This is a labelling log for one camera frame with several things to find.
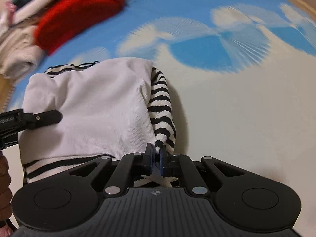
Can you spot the black white striped hooded shirt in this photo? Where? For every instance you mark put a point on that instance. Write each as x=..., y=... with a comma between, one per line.
x=98, y=108

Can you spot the cream folded blanket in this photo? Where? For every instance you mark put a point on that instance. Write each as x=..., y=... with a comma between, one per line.
x=17, y=51

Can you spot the pink white cloth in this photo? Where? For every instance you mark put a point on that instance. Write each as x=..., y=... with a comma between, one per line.
x=6, y=14

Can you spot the red folded blanket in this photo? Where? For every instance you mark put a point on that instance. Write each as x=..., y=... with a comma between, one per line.
x=79, y=14

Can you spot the person's left hand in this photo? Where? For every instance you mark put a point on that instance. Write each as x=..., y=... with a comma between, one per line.
x=5, y=185

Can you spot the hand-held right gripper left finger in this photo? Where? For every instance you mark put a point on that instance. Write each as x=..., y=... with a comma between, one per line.
x=149, y=159

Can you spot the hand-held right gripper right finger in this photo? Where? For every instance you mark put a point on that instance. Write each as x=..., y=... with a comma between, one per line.
x=163, y=160

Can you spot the blue white printed bed mat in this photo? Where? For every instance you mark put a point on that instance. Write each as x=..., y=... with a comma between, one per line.
x=234, y=103

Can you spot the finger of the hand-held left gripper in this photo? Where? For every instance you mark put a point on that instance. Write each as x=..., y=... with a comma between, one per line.
x=47, y=119

